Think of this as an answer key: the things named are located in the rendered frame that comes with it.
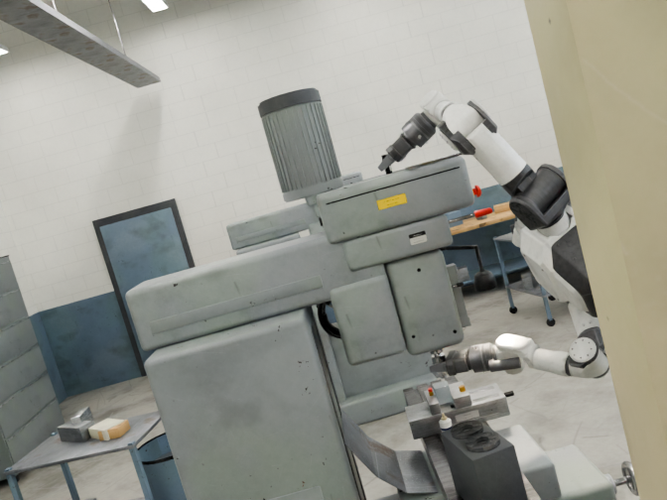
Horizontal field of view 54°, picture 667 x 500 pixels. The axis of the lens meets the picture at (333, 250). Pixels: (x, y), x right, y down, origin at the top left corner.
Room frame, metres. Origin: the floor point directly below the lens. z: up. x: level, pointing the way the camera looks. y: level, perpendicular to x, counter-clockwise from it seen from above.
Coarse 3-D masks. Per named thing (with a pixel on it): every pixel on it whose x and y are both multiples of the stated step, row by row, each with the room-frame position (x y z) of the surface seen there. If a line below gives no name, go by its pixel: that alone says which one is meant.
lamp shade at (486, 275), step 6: (486, 270) 2.14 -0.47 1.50; (474, 276) 2.15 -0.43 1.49; (480, 276) 2.12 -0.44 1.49; (486, 276) 2.12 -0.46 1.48; (492, 276) 2.13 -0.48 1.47; (474, 282) 2.14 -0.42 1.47; (480, 282) 2.12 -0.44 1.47; (486, 282) 2.11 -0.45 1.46; (492, 282) 2.12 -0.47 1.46; (480, 288) 2.12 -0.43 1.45; (486, 288) 2.11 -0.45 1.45; (492, 288) 2.11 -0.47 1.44
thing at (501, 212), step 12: (504, 204) 8.21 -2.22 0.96; (456, 216) 8.11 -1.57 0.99; (492, 216) 8.04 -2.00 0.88; (504, 216) 7.75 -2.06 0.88; (456, 228) 7.89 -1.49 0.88; (468, 228) 7.75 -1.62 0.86; (492, 264) 8.41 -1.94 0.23; (504, 264) 8.21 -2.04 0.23; (516, 264) 8.02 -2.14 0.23; (468, 276) 7.84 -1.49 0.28
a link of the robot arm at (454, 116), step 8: (440, 104) 1.94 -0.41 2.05; (448, 104) 1.86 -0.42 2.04; (456, 104) 1.82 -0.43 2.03; (464, 104) 1.80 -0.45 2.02; (440, 112) 1.88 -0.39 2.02; (448, 112) 1.82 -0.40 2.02; (456, 112) 1.81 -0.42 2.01; (464, 112) 1.79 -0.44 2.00; (472, 112) 1.78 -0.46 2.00; (440, 120) 1.90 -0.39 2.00; (448, 120) 1.81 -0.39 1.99; (456, 120) 1.80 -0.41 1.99; (464, 120) 1.79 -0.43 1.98; (472, 120) 1.78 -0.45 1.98; (480, 120) 1.78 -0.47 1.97; (440, 128) 1.81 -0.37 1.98; (448, 128) 1.80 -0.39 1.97; (456, 128) 1.79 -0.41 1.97; (464, 128) 1.78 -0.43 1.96; (472, 128) 1.79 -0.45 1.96
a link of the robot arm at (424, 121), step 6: (414, 114) 2.08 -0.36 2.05; (420, 114) 2.06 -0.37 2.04; (426, 114) 2.05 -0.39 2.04; (414, 120) 2.06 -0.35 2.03; (420, 120) 2.05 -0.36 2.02; (426, 120) 2.05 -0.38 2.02; (432, 120) 2.05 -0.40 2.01; (420, 126) 2.05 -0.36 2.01; (426, 126) 2.04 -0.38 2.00; (432, 126) 2.05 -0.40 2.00; (426, 132) 2.05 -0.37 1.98; (432, 132) 2.06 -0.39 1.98
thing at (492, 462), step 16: (448, 432) 1.79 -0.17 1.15; (464, 432) 1.73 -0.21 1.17; (480, 432) 1.72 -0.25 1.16; (448, 448) 1.76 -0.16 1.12; (464, 448) 1.66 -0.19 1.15; (480, 448) 1.61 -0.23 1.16; (496, 448) 1.61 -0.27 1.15; (512, 448) 1.60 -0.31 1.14; (464, 464) 1.66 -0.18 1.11; (480, 464) 1.59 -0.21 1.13; (496, 464) 1.59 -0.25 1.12; (512, 464) 1.60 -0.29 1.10; (464, 480) 1.70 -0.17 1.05; (480, 480) 1.58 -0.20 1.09; (496, 480) 1.59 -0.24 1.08; (512, 480) 1.60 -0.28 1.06; (464, 496) 1.73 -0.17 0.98; (480, 496) 1.59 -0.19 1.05; (496, 496) 1.59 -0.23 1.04; (512, 496) 1.60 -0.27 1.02
